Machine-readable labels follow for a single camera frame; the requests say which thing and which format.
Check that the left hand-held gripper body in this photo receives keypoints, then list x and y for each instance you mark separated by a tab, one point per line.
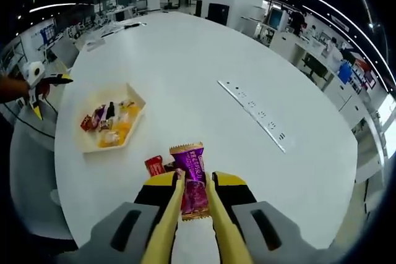
34	72

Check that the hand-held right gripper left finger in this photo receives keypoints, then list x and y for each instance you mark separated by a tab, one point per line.
148	194

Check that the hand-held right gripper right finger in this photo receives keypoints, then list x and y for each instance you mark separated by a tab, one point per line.
241	194

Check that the red snack food packet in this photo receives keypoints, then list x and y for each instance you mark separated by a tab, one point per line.
154	166

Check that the hexagonal wooden container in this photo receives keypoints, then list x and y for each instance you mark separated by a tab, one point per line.
102	95

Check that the small red candy food packet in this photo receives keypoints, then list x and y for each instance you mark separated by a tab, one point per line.
86	122

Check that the purple snack food packet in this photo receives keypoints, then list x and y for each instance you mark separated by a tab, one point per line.
191	165

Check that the clear packet with black food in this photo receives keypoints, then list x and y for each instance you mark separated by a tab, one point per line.
110	110

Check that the small brown snack food packet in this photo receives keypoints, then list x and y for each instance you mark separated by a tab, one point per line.
105	125

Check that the person's left hand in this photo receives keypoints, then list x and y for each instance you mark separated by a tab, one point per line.
45	89

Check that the white display board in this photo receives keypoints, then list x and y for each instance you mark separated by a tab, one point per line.
44	33

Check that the row of white office chairs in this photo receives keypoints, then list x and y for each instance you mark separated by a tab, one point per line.
77	27

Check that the scattered white papers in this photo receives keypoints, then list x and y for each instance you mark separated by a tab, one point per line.
109	31

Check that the grey mesh office chair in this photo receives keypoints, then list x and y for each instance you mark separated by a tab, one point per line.
31	183

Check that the white built-in power strip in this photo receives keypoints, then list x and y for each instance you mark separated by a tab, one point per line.
252	112

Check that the black hand tool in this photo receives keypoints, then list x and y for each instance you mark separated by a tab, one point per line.
134	25

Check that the long white cabinet counter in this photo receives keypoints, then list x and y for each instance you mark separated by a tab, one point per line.
340	97

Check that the black office chair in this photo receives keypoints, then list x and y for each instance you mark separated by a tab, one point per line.
313	64

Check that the black cabinet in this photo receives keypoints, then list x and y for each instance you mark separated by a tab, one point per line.
218	13

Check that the white machine with blue panel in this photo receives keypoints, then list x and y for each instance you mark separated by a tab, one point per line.
277	18

